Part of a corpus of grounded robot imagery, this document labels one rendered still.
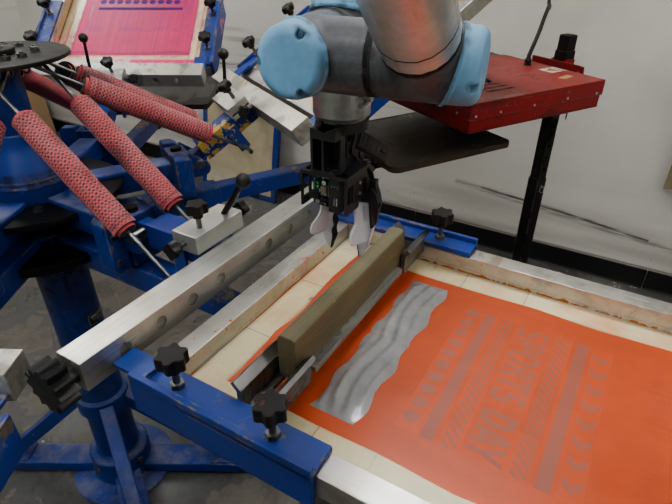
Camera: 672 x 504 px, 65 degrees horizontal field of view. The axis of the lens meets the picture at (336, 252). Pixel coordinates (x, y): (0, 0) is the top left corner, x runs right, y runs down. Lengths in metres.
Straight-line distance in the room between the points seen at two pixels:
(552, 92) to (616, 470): 1.27
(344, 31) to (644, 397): 0.66
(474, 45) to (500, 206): 2.46
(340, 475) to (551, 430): 0.30
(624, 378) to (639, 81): 1.90
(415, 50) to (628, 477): 0.58
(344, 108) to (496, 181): 2.28
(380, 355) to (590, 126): 2.06
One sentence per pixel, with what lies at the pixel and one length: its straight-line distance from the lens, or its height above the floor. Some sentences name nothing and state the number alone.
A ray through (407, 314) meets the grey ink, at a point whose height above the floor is 0.96.
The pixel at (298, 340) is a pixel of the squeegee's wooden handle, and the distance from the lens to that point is 0.72.
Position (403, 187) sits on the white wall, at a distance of 3.11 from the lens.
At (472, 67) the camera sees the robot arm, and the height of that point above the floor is 1.42.
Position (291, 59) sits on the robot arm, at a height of 1.42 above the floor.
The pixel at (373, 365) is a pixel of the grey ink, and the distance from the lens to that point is 0.82.
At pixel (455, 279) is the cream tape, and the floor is 0.95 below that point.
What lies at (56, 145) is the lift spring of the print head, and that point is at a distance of 1.13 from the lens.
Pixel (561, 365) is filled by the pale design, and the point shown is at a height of 0.95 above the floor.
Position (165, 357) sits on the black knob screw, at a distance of 0.72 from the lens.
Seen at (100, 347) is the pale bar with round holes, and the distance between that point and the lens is 0.80.
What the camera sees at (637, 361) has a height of 0.95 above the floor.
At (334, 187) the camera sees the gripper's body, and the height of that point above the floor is 1.24.
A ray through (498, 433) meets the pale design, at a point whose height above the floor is 0.95.
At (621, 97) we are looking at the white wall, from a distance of 2.68.
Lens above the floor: 1.53
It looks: 32 degrees down
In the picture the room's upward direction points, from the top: straight up
